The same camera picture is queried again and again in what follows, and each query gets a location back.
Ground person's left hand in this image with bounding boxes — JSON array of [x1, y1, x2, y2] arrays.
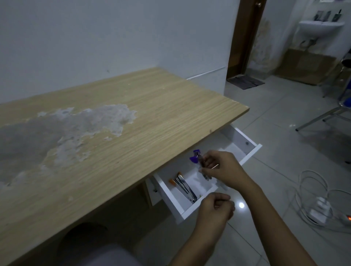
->
[[196, 192, 236, 233]]

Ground person's right hand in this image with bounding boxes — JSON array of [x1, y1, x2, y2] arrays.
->
[[200, 150, 260, 194]]

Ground purple plastic clip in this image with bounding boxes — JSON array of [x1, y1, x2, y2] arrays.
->
[[189, 149, 202, 164]]

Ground silver metal tool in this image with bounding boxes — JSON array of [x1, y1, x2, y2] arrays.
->
[[199, 153, 213, 182]]

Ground person's right forearm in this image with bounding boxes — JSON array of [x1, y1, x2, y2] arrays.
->
[[219, 181, 318, 266]]

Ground person's left forearm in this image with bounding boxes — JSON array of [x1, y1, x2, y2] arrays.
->
[[169, 224, 229, 266]]

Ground white drawer organiser tray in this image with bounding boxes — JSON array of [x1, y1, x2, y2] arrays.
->
[[164, 150, 247, 204]]

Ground white desk drawer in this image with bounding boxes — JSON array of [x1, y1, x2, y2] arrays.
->
[[152, 125, 263, 225]]

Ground silver black stapler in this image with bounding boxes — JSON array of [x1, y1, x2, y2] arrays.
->
[[175, 175, 198, 204]]

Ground white cabinet with knob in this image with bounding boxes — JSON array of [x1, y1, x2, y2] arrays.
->
[[145, 177, 165, 206]]

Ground dark grey door mat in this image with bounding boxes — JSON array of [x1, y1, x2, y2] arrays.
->
[[227, 75, 265, 90]]

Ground white plug adapter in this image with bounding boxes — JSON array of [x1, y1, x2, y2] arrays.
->
[[311, 209, 330, 224], [316, 196, 333, 212]]

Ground white power strip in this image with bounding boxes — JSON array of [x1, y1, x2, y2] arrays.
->
[[309, 201, 351, 227]]

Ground brown wooden door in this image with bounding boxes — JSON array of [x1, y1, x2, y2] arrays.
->
[[227, 0, 268, 80]]

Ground brown cardboard box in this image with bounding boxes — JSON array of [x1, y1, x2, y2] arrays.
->
[[275, 48, 338, 86]]

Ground person's grey trousers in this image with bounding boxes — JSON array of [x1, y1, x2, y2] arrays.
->
[[56, 222, 139, 266]]

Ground metal chair with blue seat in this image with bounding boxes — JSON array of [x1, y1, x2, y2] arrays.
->
[[295, 48, 351, 132]]

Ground white power cable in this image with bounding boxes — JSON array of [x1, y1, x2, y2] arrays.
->
[[295, 170, 351, 228]]

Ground white wall cable duct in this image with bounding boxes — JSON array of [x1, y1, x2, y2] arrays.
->
[[186, 67, 229, 80]]

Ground white wall sink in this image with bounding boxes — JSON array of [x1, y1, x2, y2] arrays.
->
[[297, 20, 345, 39]]

